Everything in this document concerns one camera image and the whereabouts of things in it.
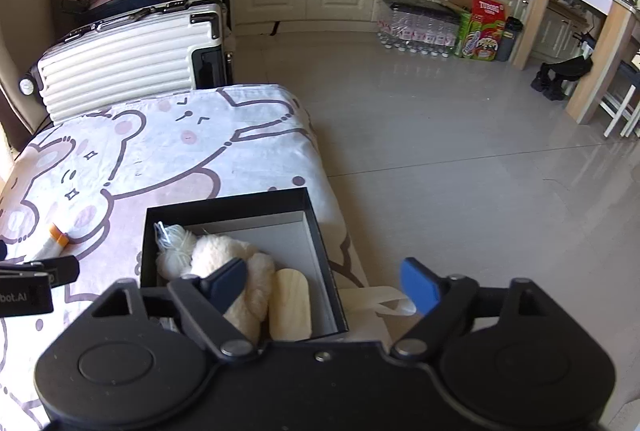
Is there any white stool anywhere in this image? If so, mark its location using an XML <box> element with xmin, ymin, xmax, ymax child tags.
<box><xmin>600</xmin><ymin>62</ymin><xmax>639</xmax><ymax>139</ymax></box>

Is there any black object on floor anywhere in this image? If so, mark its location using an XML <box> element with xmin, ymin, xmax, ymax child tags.
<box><xmin>530</xmin><ymin>55</ymin><xmax>593</xmax><ymax>101</ymax></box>

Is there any wooden counter table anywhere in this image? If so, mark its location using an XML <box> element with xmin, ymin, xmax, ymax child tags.
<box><xmin>512</xmin><ymin>0</ymin><xmax>640</xmax><ymax>126</ymax></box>

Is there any red green carton box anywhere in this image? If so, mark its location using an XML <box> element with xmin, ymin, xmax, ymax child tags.
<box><xmin>454</xmin><ymin>0</ymin><xmax>506</xmax><ymax>62</ymax></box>

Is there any white ribbed suitcase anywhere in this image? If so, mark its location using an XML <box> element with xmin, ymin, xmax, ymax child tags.
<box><xmin>17</xmin><ymin>0</ymin><xmax>232</xmax><ymax>124</ymax></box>

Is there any black open box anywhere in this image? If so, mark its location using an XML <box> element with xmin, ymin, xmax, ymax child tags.
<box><xmin>140</xmin><ymin>188</ymin><xmax>348</xmax><ymax>344</ymax></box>

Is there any white yarn ball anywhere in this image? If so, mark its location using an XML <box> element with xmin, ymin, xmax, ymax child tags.
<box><xmin>154</xmin><ymin>222</ymin><xmax>198</xmax><ymax>281</ymax></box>

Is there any pack of water bottles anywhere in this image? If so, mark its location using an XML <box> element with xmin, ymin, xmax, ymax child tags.
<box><xmin>376</xmin><ymin>0</ymin><xmax>460</xmax><ymax>58</ymax></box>

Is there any plastic roll with orange cap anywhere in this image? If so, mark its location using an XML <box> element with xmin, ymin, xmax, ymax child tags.
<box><xmin>25</xmin><ymin>224</ymin><xmax>68</xmax><ymax>261</ymax></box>

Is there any cream fluffy plush toy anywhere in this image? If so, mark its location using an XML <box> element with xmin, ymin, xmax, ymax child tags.
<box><xmin>191</xmin><ymin>234</ymin><xmax>276</xmax><ymax>344</ymax></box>

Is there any bear print bed sheet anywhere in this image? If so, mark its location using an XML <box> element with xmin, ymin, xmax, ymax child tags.
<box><xmin>1</xmin><ymin>84</ymin><xmax>368</xmax><ymax>430</ymax></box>

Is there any black trash bin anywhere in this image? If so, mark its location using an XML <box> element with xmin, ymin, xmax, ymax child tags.
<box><xmin>495</xmin><ymin>16</ymin><xmax>524</xmax><ymax>62</ymax></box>

